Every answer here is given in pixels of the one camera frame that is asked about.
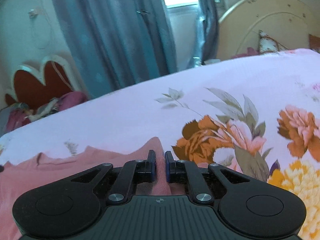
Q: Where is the right orange patterned pillow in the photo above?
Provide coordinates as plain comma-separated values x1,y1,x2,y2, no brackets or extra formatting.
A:
309,34,320,53

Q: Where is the pink garment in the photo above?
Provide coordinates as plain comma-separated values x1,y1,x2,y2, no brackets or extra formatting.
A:
1,137,185,239

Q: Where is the blue-grey curtain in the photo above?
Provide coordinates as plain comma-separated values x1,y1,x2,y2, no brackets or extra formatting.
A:
52,0,177,98
188,0,219,68

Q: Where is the cream arched headboard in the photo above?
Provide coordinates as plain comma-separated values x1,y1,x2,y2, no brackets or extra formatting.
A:
217,0,319,60

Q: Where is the blue-grey right curtain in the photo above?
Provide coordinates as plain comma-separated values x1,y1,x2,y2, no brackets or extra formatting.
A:
188,0,219,68

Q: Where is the left patterned pillow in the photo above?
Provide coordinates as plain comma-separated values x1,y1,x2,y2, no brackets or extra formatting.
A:
259,30,287,55

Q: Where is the purple clothes pile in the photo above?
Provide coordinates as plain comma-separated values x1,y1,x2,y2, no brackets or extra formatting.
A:
1,92,88,136

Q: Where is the floral white bedsheet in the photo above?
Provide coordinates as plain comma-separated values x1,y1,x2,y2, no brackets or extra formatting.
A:
1,49,319,239

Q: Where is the blue-grey left curtain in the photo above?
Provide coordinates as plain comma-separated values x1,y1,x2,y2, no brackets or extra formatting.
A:
52,0,177,98

